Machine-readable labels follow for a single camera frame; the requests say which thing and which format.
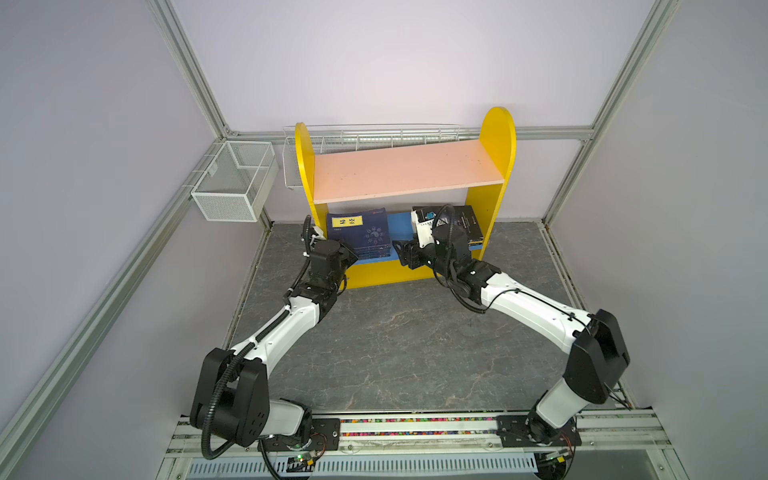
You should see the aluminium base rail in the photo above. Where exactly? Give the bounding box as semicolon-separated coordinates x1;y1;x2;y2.
156;407;687;479

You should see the yellow wooden bookshelf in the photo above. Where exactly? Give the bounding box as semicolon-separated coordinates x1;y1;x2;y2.
295;107;517;260

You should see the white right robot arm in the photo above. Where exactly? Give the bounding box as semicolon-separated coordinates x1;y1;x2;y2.
392;205;631;445

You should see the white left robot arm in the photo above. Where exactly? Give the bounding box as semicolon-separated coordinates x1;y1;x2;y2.
189;216;358;460

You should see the dark wolf cover book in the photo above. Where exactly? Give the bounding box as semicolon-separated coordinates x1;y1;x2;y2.
412;205;484;246

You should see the navy book with flower emblem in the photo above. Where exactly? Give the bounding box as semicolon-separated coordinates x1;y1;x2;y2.
326;208;392;263

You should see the white mesh basket left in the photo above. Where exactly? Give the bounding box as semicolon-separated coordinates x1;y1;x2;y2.
191;141;279;223

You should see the white wire basket rear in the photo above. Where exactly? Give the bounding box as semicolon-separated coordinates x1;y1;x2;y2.
282;123;472;190

